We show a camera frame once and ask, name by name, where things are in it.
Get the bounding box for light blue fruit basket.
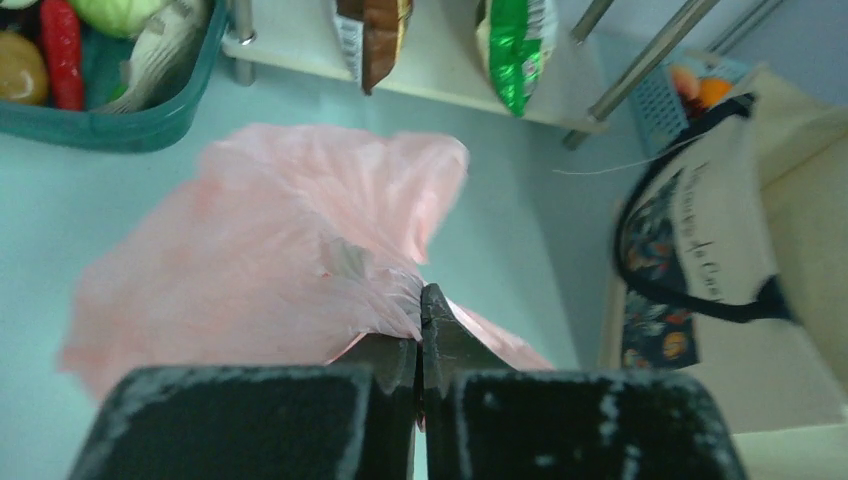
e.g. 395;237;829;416
629;49;752;157

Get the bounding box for silver grey fish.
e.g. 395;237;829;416
96;1;211;114

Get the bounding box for peach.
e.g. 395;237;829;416
669;64;701;102

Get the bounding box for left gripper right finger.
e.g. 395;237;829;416
419;284;747;479

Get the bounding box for pink plastic grocery bag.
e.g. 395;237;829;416
58;123;554;401

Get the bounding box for brown potato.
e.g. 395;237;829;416
1;31;49;105

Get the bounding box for round green cabbage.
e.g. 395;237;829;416
69;0;168;39

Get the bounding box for white wooden two-tier shelf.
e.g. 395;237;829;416
221;1;752;150

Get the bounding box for green white snack bag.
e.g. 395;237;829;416
475;0;560;117

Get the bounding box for brown chips bag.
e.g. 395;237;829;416
330;0;414;96

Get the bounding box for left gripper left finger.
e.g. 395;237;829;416
70;335;418;479

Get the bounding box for teal plastic vegetable basket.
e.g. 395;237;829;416
1;1;227;152

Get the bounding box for beige canvas tote bag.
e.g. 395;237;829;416
599;67;847;433

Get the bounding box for red chili pepper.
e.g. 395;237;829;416
40;0;86;111

